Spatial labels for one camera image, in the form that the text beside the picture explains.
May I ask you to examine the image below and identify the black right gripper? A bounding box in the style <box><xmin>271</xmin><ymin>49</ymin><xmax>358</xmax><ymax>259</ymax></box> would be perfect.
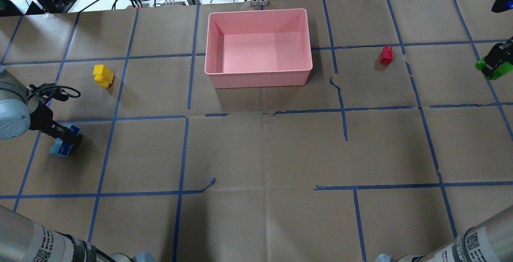
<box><xmin>488</xmin><ymin>0</ymin><xmax>513</xmax><ymax>58</ymax></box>

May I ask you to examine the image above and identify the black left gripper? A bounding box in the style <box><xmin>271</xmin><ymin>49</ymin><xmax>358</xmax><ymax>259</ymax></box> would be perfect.
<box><xmin>27</xmin><ymin>84</ymin><xmax>78</xmax><ymax>142</ymax></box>

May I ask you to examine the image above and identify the blue block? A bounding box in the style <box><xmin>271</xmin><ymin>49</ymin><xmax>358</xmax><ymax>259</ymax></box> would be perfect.
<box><xmin>49</xmin><ymin>124</ymin><xmax>83</xmax><ymax>157</ymax></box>

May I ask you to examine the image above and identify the green block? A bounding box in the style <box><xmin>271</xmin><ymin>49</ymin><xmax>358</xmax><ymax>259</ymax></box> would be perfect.
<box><xmin>475</xmin><ymin>54</ymin><xmax>513</xmax><ymax>80</ymax></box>

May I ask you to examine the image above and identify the yellow block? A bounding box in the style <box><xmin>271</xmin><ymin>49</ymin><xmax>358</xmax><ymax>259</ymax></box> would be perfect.
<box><xmin>92</xmin><ymin>64</ymin><xmax>114</xmax><ymax>89</ymax></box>

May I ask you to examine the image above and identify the red block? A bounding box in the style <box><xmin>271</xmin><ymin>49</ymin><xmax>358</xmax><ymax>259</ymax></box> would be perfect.
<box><xmin>380</xmin><ymin>45</ymin><xmax>394</xmax><ymax>65</ymax></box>

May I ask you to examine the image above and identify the pink plastic box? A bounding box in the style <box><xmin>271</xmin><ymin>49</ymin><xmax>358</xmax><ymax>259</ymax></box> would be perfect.
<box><xmin>204</xmin><ymin>8</ymin><xmax>313</xmax><ymax>89</ymax></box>

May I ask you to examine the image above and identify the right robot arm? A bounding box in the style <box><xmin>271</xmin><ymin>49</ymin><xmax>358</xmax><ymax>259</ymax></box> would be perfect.
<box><xmin>386</xmin><ymin>0</ymin><xmax>512</xmax><ymax>262</ymax></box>

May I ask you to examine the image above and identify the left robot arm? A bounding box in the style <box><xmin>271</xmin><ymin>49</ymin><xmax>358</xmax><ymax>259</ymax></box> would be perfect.
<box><xmin>0</xmin><ymin>67</ymin><xmax>87</xmax><ymax>262</ymax></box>

